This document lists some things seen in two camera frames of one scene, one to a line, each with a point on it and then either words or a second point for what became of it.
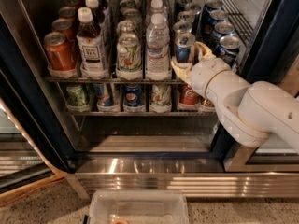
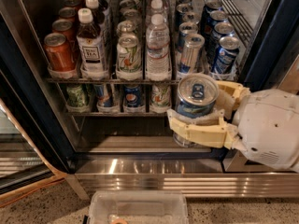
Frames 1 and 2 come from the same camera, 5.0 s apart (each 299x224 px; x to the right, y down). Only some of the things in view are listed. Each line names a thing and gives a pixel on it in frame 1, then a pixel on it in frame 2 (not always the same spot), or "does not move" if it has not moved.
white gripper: [207, 74] to [270, 126]
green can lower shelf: [76, 94] does not move
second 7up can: [126, 26] does not move
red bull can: [182, 27] to [192, 46]
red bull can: [186, 15] to [185, 29]
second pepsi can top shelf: [223, 29] does not move
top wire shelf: [121, 79] does not move
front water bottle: [158, 56] does not move
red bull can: [184, 48] to [196, 94]
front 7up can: [128, 56] does not move
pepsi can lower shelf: [133, 95] does not move
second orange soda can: [66, 27] does not move
